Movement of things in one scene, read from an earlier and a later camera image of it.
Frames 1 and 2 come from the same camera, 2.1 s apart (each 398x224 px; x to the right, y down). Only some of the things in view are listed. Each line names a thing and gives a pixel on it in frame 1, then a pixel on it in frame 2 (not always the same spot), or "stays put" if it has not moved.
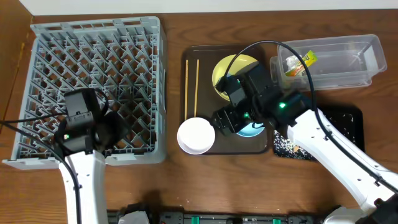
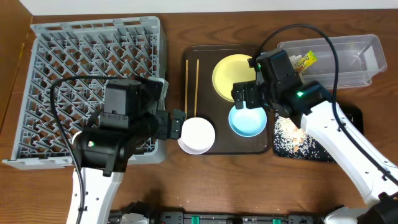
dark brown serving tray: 198,98 stays put
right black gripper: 222,123 -> 249,95
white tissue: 291,61 stays put
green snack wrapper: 309,58 stays put
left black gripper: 111,131 -> 166,125
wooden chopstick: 196,88 stays put
